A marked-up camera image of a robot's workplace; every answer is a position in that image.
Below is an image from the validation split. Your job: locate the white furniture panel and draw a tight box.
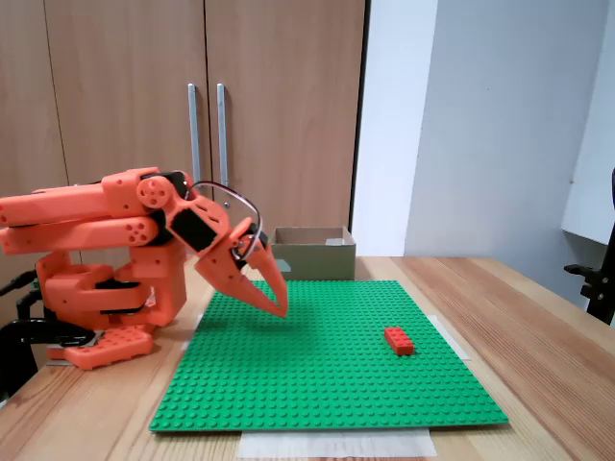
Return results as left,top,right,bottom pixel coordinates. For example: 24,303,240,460
559,0,615,247

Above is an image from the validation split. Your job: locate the wide translucent tape strip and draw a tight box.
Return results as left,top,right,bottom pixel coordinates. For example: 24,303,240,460
238,428,437,458

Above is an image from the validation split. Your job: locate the metal cabinet handle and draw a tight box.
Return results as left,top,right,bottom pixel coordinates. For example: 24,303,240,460
187,84,203,182
216,84,230,189

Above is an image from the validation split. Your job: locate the black table clamp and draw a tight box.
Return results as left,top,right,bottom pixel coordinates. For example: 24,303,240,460
0,292,97,403

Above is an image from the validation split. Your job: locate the black power cable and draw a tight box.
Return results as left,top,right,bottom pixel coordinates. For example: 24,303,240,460
0,270,39,297

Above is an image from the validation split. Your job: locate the open cardboard box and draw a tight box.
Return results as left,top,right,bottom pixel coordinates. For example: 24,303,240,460
269,226,357,281

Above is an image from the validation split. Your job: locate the green lego baseplate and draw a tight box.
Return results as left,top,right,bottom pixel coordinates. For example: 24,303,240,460
148,279,509,433

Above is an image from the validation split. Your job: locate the black chair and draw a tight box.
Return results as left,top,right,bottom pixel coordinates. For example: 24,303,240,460
564,167,615,328

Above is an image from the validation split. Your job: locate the red lego block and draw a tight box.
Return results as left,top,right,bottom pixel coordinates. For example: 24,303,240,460
383,327,415,357

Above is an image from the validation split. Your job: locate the wooden cabinet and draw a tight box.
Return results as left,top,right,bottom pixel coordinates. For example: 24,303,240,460
0,0,371,256

